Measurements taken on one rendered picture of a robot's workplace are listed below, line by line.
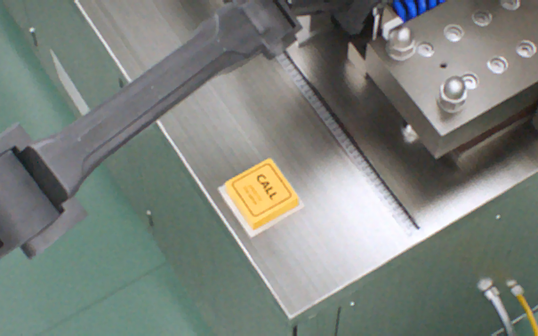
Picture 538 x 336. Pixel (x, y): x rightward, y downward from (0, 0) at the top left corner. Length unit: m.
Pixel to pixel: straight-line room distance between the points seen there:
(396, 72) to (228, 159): 0.25
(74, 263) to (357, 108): 1.06
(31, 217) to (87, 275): 1.42
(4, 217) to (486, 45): 0.70
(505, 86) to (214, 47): 0.41
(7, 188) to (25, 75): 1.68
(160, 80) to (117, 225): 1.35
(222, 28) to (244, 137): 0.34
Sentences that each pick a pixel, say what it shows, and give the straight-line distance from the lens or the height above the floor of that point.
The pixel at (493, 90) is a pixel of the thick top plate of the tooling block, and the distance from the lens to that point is 1.49.
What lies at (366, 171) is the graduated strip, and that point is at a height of 0.90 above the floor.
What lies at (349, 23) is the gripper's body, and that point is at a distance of 1.44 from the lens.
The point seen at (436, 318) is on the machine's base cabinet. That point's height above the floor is 0.48.
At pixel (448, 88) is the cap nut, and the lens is 1.43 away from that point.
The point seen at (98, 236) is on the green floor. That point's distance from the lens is 2.53.
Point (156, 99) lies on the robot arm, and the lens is 1.19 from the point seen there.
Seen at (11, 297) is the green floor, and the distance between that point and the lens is 2.50.
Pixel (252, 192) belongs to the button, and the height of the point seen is 0.92.
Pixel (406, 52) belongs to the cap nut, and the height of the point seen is 1.04.
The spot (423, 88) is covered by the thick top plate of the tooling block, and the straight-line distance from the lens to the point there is 1.47.
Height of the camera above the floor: 2.27
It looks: 62 degrees down
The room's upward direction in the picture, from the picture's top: 1 degrees counter-clockwise
